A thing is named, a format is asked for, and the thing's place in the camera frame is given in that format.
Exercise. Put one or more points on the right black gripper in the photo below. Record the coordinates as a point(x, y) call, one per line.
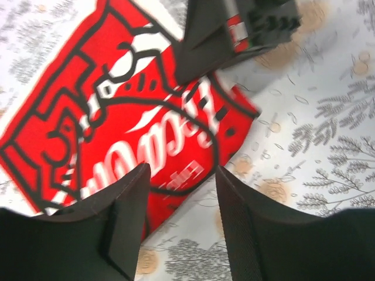
point(219, 34)

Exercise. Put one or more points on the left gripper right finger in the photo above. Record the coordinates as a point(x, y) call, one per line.
point(267, 240)

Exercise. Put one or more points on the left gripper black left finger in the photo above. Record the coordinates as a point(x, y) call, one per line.
point(97, 238)

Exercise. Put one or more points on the white Coca-Cola t-shirt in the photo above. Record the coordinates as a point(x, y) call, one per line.
point(109, 101)

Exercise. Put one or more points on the floral patterned table mat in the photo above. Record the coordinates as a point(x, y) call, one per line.
point(311, 148)

